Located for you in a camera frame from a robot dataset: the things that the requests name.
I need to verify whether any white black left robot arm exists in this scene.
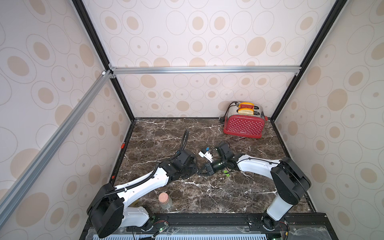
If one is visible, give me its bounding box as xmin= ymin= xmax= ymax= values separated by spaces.
xmin=87 ymin=150 xmax=198 ymax=239

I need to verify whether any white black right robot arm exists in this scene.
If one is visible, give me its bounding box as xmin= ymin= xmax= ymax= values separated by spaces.
xmin=198 ymin=142 xmax=312 ymax=229

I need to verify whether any cork stoppered glass jar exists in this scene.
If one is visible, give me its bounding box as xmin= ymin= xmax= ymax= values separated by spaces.
xmin=158 ymin=192 xmax=173 ymax=210

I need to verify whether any red polka dot toaster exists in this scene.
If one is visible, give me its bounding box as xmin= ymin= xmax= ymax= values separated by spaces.
xmin=221 ymin=101 xmax=268 ymax=139

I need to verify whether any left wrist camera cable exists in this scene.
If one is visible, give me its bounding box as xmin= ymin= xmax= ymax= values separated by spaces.
xmin=179 ymin=129 xmax=190 ymax=151

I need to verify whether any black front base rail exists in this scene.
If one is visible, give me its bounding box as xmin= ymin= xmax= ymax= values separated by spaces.
xmin=107 ymin=213 xmax=337 ymax=240

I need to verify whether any horizontal aluminium frame bar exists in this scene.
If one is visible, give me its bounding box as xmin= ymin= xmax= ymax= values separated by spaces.
xmin=112 ymin=66 xmax=302 ymax=75

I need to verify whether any diagonal aluminium frame bar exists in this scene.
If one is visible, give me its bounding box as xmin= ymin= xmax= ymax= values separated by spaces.
xmin=1 ymin=70 xmax=112 ymax=227

